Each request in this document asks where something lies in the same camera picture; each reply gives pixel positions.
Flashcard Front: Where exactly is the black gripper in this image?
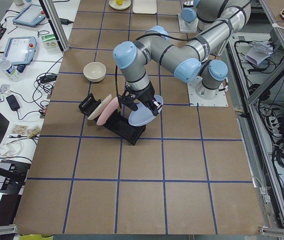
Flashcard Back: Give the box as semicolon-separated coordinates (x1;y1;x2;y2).
118;83;163;116

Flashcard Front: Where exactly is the blue plate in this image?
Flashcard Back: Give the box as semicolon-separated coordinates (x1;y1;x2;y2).
128;102;156;127

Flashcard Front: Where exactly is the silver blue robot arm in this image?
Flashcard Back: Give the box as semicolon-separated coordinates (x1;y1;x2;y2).
112;0;251;116

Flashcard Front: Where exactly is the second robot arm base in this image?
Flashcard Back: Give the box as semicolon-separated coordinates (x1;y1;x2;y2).
195;59;228;100

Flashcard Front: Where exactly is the pink plate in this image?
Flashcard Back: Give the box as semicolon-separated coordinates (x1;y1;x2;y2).
96;97;119;126

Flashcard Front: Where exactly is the cream plate in rack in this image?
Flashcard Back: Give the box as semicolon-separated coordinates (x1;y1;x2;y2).
87;94;112;121

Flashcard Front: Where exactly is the white round plate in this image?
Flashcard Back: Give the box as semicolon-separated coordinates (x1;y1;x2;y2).
109;0;131;11

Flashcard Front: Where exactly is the black dish rack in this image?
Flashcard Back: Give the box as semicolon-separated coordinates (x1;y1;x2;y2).
78;93;146;145

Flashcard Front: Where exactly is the cream ceramic bowl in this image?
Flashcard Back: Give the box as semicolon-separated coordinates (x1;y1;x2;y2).
83;62;107;83

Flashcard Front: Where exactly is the white rectangular tray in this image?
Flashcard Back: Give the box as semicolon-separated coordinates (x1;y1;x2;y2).
132;0;158;15

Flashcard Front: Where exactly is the yellow lemon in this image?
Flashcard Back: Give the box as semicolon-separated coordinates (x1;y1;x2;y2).
115;0;124;6

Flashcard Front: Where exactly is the green white carton box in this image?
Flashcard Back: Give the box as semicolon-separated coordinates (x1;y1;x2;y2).
41;34;58;50

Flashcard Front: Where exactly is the black phone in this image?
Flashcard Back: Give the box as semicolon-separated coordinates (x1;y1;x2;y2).
6;94;21;111

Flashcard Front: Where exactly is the lower blue teach pendant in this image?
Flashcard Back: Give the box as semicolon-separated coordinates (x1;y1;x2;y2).
4;36;37;66

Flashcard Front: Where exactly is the blue teach pendant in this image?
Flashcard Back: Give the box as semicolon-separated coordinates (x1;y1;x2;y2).
4;36;37;66
12;4;46;27

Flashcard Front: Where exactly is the clear water bottle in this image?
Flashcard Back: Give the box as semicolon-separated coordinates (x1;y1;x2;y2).
0;55;21;82

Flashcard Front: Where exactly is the upper blue teach pendant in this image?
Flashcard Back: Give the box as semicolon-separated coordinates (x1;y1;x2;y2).
12;4;46;27

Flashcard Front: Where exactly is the aluminium frame post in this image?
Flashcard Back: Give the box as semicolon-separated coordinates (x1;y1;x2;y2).
39;0;70;53

